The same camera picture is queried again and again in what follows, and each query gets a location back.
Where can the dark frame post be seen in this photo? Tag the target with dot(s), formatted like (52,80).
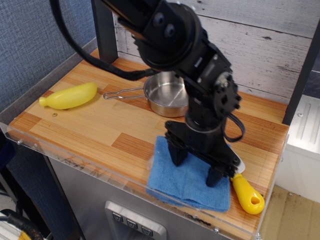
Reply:
(303,78)
(105,31)

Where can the yellow plastic banana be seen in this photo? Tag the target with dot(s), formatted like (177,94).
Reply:
(70,97)

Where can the clear acrylic table guard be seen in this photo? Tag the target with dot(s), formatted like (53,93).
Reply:
(70,196)

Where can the grey button control panel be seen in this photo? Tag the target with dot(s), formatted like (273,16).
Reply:
(126,224)

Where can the dark right frame post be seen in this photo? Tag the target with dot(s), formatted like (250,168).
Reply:
(303,78)

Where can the yellow handled white knife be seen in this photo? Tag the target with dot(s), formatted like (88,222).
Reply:
(250,199)

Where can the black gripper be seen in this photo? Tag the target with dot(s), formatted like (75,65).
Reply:
(207,144)

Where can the white ribbed box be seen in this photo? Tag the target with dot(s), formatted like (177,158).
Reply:
(299,168)

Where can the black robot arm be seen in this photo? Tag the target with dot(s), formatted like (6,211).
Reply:
(170,37)

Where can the small steel pan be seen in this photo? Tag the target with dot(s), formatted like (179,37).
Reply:
(164,91)

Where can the blue cloth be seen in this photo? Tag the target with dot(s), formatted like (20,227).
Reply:
(185,184)

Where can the dark left frame post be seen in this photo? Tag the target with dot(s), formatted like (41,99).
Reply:
(105,31)

